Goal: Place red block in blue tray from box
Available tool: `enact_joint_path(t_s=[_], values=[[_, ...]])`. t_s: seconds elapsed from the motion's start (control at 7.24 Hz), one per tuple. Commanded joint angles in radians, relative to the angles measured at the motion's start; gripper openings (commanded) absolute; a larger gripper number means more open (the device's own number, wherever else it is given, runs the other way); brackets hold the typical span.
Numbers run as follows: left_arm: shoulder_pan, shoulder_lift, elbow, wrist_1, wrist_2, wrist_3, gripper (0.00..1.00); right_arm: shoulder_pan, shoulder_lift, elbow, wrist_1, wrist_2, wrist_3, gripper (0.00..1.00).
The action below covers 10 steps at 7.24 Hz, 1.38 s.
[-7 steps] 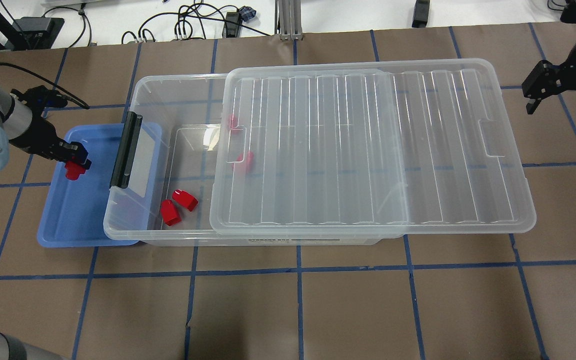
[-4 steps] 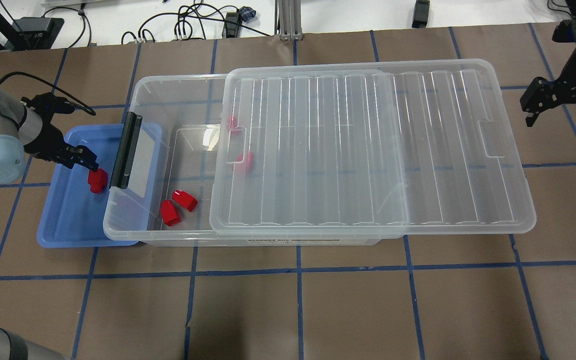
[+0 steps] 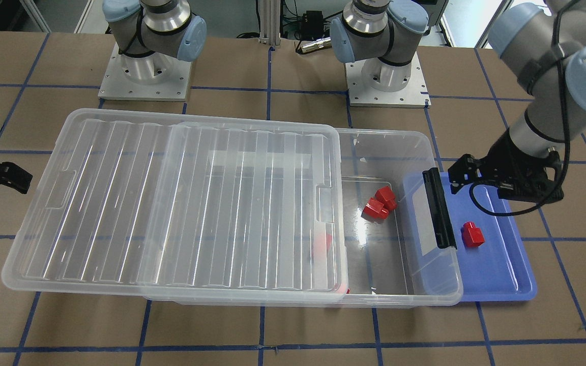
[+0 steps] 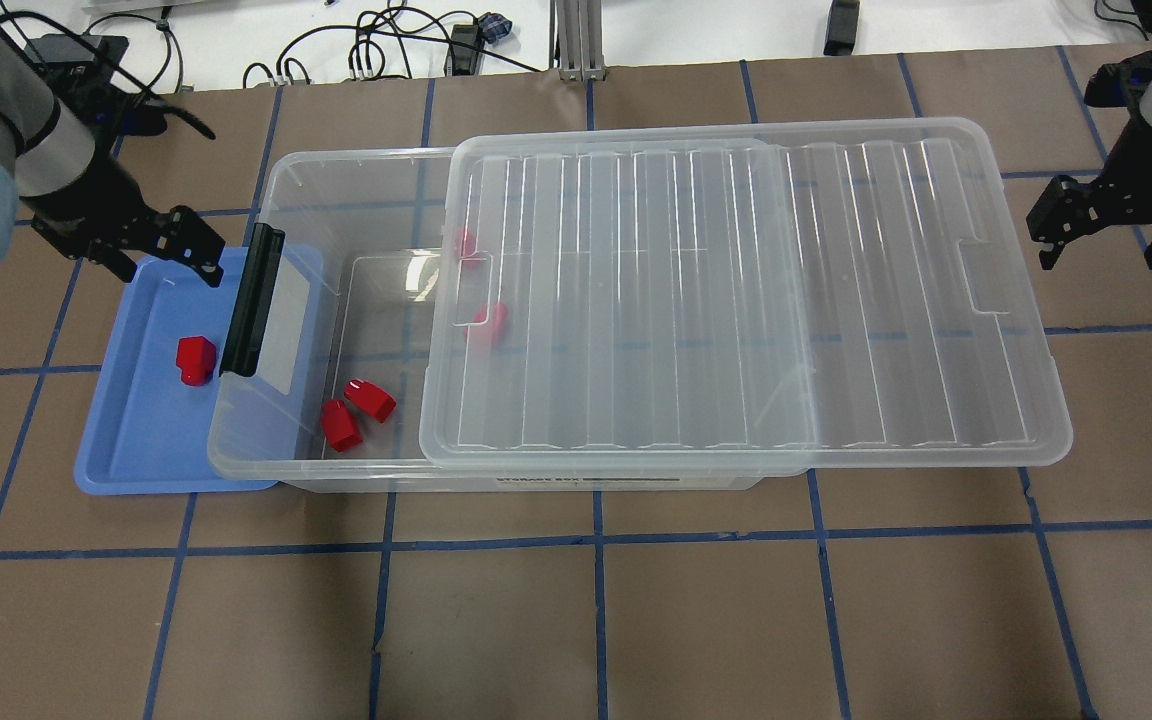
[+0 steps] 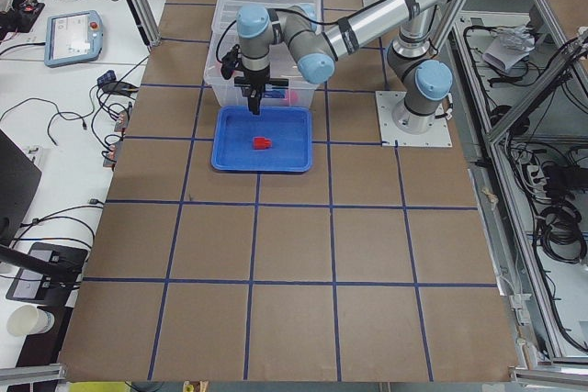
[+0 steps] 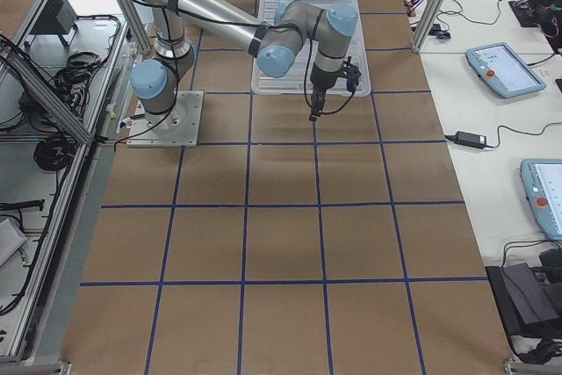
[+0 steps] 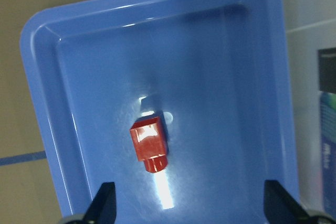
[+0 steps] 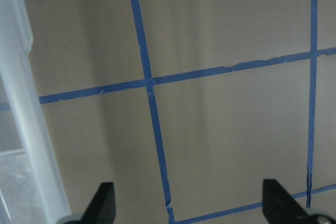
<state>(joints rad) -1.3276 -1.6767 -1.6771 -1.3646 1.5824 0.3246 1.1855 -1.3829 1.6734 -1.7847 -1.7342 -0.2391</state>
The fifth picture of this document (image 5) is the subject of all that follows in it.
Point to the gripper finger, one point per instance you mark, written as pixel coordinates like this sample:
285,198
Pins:
258,96
251,99

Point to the red block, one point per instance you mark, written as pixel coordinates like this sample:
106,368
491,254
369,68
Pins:
261,143
291,98

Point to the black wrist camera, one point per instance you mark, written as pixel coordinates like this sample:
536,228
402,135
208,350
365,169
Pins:
231,62

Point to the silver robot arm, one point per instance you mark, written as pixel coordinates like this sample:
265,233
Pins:
422,25

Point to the white paper cup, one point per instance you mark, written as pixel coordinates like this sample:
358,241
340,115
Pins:
29,320

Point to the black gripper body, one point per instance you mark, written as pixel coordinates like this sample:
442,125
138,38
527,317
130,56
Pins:
254,80

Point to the clear plastic storage box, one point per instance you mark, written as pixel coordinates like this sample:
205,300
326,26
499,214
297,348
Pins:
259,30

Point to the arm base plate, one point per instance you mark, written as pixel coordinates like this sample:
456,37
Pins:
399,127

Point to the blue plastic tray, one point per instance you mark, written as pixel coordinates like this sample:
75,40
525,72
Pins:
277,140

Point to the black box latch handle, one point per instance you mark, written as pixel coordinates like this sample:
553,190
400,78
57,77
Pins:
278,83

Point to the teach pendant near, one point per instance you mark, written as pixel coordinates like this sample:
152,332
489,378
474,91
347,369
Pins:
73,38

